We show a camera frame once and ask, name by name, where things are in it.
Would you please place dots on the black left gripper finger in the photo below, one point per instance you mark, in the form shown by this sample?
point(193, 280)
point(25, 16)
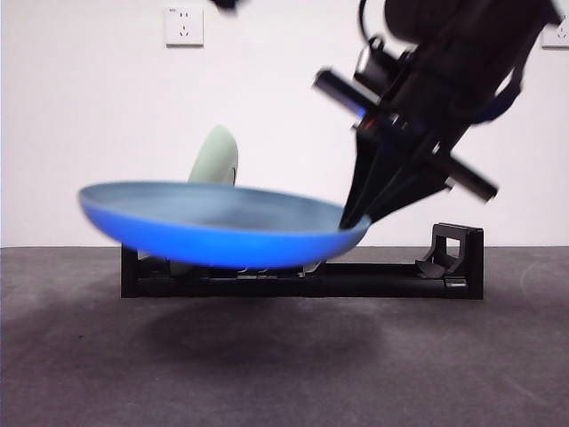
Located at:
point(400, 187)
point(362, 178)

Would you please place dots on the green round plate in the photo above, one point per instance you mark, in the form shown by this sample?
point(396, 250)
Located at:
point(218, 155)

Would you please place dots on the blue round plate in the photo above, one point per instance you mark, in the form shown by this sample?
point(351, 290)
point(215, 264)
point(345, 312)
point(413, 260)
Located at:
point(200, 244)

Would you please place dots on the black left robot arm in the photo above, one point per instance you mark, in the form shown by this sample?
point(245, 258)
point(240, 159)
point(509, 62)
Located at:
point(467, 31)

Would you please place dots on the black plastic plate rack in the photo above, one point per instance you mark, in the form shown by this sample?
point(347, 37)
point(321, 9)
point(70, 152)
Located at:
point(378, 284)

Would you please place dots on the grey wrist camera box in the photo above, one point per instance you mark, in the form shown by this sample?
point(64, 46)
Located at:
point(375, 66)

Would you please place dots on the white wall socket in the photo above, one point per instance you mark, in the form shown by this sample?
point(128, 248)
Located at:
point(561, 39)
point(184, 26)

